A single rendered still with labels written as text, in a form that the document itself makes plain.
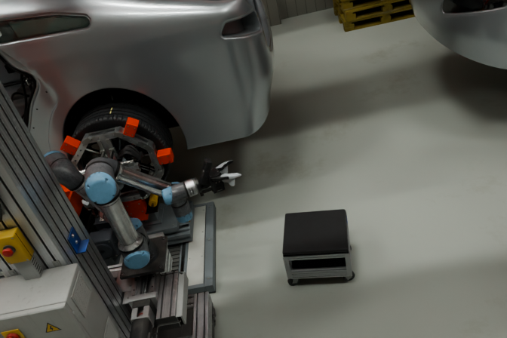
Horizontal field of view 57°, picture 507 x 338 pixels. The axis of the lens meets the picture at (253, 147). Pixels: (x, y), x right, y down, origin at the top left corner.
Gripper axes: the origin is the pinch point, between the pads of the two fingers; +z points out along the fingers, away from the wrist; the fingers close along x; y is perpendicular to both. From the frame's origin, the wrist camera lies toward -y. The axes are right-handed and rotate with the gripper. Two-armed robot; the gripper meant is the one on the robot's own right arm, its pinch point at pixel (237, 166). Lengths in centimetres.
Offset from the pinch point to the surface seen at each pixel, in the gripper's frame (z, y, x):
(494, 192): 175, 118, -48
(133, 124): -42, -2, -89
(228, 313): -27, 119, -41
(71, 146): -82, 2, -100
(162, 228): -52, 87, -110
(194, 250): -36, 104, -96
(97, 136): -65, 0, -95
